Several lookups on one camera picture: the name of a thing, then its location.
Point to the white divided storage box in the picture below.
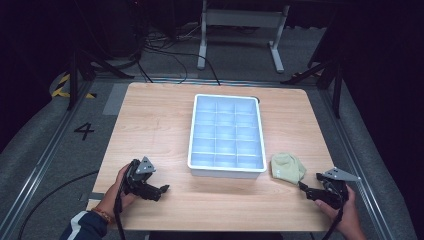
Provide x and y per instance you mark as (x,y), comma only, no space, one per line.
(226,133)

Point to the person's right hand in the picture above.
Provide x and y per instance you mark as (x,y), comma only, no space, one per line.
(348,220)

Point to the person's left hand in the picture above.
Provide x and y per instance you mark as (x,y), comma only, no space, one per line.
(113,200)

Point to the white metal desk frame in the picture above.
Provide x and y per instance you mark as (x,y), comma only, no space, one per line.
(240,18)

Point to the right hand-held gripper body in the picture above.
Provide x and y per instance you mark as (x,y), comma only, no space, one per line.
(333,195)

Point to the grey floor tape patch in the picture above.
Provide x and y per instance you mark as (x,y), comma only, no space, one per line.
(115,100)

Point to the aluminium floor rail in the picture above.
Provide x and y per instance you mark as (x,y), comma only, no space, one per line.
(40,163)
(353,153)

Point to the light green sock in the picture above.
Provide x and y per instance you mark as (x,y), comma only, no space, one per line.
(288,166)

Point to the black metal stand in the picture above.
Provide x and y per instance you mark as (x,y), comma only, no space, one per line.
(330,73)
(86,66)

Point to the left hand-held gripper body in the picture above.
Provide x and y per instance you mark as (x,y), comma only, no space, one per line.
(138,186)

